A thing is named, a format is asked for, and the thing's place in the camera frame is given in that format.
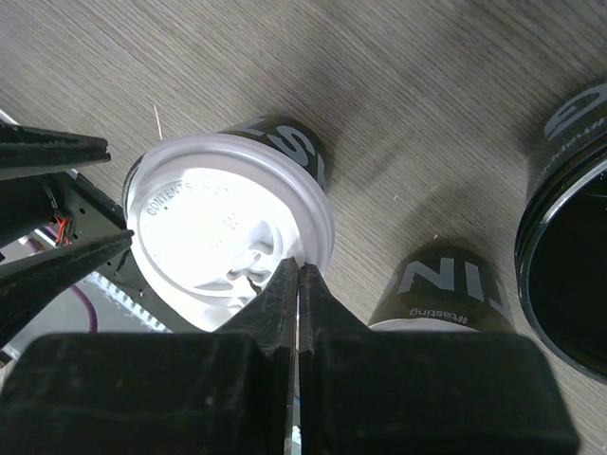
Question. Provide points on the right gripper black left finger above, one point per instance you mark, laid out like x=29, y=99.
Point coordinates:
x=225, y=392

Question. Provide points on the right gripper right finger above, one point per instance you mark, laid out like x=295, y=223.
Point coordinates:
x=409, y=392

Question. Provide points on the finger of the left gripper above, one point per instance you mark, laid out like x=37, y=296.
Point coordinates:
x=28, y=285

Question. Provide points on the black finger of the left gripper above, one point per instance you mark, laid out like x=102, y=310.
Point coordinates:
x=28, y=151

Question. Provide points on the white cup lid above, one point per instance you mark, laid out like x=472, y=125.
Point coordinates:
x=418, y=324
x=211, y=227

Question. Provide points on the black paper coffee cup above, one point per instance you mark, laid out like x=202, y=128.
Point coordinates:
x=286, y=135

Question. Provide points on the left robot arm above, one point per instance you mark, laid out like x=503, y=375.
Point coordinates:
x=29, y=203

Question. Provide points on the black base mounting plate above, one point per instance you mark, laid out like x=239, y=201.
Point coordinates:
x=93, y=214

